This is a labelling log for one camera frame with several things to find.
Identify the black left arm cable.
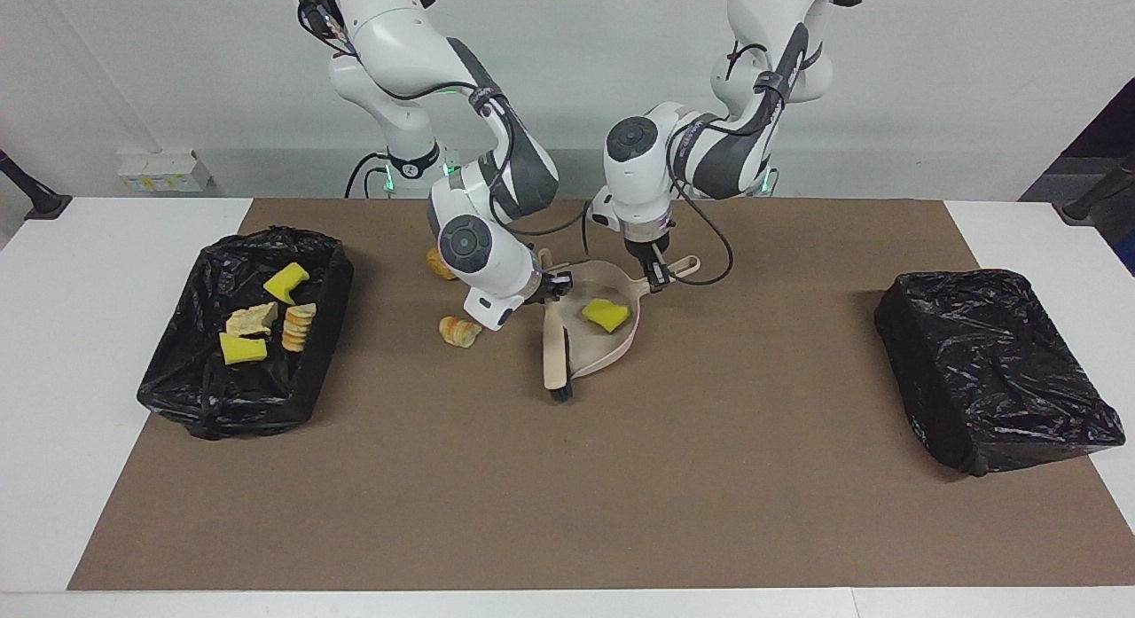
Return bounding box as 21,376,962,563
669,42,737,287

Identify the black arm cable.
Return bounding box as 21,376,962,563
297,0,591,255
669,42,737,287

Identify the open black bag lined bin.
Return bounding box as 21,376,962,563
137,226,355,440

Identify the pale cream bread chunk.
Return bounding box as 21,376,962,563
225,302,278,338

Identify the black bag covered bin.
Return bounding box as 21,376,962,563
873,268,1126,477

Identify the beige plastic dustpan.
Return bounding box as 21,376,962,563
554,254,701,378

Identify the orange striped croissant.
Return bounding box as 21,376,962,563
438,316,484,348

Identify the brown table mat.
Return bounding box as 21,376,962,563
68,199,1135,591

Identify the black stand foot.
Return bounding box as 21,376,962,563
0,150,72,220
1061,153,1135,224

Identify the beige hand brush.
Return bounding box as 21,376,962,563
536,250,575,403

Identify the tan layered bread chunk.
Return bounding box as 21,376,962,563
282,303,317,354

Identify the yellow sponge piece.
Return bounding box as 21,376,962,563
263,262,311,305
581,299,631,333
219,332,268,366

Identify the black right base cable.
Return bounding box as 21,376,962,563
344,153,391,199

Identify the white wall socket box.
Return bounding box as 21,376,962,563
118,151,212,193

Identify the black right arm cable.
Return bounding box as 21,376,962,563
297,0,591,255

